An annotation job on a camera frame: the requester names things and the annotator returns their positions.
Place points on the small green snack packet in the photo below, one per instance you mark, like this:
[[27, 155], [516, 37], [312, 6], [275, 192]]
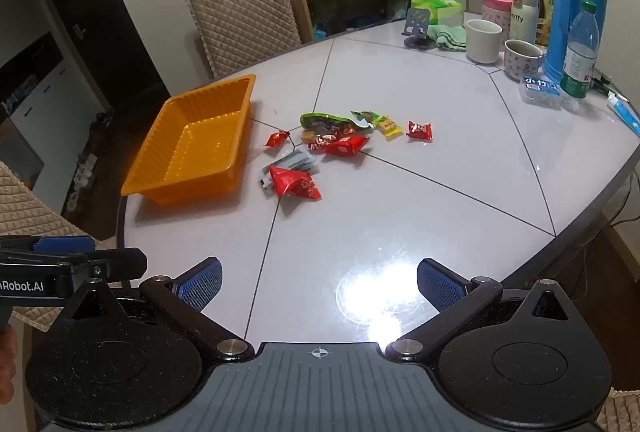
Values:
[[362, 116]]

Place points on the clear plastic box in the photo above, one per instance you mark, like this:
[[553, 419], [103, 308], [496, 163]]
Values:
[[540, 92]]

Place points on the red patterned snack packet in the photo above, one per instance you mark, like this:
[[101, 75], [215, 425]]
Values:
[[317, 144]]

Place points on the grey phone stand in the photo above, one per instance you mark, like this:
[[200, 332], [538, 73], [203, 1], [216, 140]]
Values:
[[417, 25]]

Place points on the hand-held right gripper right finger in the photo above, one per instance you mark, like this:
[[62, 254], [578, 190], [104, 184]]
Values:
[[440, 284]]

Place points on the white mug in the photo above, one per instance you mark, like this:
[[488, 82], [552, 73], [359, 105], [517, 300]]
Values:
[[482, 45]]

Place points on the quilted chair back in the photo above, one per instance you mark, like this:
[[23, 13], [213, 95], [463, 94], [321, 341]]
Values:
[[245, 17]]

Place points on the yellow candy packet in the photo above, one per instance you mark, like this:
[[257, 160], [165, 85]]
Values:
[[390, 127]]

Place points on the grey black snack packet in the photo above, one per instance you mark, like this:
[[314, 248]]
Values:
[[295, 160]]

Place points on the clear water bottle green label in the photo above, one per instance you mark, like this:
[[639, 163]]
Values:
[[580, 57]]

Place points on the brown snack packet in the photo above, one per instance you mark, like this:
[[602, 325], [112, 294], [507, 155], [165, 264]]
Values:
[[335, 132]]

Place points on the long green snack packet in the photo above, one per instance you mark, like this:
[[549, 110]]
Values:
[[320, 119]]

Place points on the pink tumbler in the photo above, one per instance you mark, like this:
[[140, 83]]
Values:
[[495, 10]]

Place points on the orange plastic tray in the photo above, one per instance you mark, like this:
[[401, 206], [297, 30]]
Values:
[[200, 142]]

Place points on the white cabinet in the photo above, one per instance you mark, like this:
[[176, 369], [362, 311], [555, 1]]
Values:
[[45, 112]]

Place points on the green cloth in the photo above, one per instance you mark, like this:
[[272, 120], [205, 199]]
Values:
[[450, 37]]

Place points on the blue white tube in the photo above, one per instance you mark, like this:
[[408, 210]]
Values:
[[625, 111]]

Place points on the white thermos bottle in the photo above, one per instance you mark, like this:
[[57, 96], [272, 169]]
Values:
[[525, 17]]

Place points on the quilted chair seat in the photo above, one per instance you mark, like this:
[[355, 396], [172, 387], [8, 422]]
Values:
[[25, 222]]

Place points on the plain red snack packet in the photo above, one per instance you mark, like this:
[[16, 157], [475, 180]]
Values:
[[346, 146]]

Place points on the patterned mug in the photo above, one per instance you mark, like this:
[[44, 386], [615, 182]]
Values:
[[520, 62]]

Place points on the large red snack packet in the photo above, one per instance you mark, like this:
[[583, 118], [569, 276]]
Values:
[[292, 182]]

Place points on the red candy with white print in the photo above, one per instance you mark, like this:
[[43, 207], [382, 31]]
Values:
[[419, 130]]

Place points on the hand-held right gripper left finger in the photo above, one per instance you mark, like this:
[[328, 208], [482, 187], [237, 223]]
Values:
[[200, 284]]

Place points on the small red twisted candy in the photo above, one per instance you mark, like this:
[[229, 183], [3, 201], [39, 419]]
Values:
[[276, 139]]

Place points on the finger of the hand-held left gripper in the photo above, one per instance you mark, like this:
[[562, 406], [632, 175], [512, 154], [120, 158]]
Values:
[[65, 244], [120, 262]]

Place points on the green tissue box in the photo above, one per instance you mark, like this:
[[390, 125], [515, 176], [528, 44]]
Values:
[[440, 10]]

